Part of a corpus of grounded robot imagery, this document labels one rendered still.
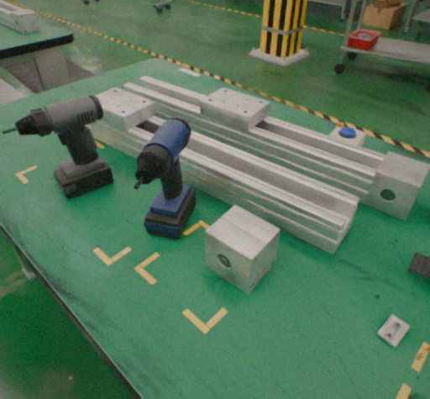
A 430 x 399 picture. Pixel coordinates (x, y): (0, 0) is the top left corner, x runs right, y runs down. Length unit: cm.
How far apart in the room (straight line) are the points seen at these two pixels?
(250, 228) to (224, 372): 23
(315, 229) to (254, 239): 16
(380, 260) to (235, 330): 32
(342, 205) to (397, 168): 17
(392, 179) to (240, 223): 36
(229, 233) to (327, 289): 21
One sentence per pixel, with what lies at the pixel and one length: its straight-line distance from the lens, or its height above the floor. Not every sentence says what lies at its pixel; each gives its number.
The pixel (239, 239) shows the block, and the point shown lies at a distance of 61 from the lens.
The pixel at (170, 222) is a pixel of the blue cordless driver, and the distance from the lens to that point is 71.
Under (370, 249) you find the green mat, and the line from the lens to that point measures 79.
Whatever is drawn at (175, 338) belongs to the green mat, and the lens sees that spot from 62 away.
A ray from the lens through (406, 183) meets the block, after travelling 83.
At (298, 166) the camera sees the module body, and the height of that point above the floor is 81.
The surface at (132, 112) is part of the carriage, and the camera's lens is 94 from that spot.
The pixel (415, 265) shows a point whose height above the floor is 81.
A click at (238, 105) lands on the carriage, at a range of 96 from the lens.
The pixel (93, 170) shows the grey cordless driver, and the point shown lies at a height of 83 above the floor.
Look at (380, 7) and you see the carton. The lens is 584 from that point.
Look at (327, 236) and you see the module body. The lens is 72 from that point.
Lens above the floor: 133
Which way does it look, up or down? 38 degrees down
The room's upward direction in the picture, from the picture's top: straight up
